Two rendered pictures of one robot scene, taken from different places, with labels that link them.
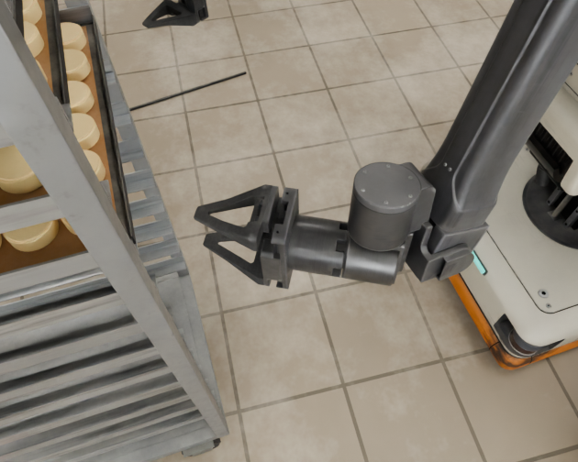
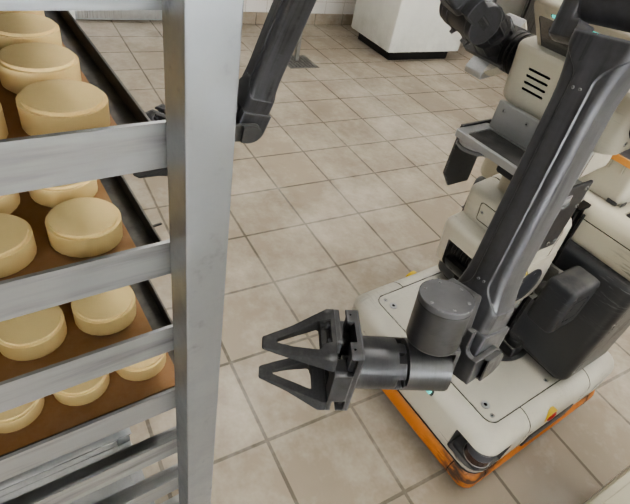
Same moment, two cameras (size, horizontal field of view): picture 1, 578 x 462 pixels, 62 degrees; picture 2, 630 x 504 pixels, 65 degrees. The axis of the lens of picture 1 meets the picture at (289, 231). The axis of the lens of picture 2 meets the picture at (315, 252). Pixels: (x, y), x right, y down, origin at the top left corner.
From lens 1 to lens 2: 0.19 m
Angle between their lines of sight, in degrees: 22
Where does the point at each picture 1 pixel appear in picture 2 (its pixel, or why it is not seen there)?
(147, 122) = not seen: hidden behind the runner
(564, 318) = (507, 425)
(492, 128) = (519, 245)
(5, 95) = (205, 226)
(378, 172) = (435, 287)
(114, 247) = (210, 381)
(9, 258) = (58, 416)
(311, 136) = (237, 281)
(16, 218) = (117, 359)
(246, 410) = not seen: outside the picture
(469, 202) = (501, 307)
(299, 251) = (368, 367)
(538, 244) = not seen: hidden behind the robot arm
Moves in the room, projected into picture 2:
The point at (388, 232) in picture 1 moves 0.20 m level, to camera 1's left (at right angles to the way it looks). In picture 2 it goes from (454, 337) to (255, 359)
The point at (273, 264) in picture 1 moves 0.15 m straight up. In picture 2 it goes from (345, 383) to (382, 280)
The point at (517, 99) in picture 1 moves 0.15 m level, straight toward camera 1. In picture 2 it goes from (538, 222) to (549, 328)
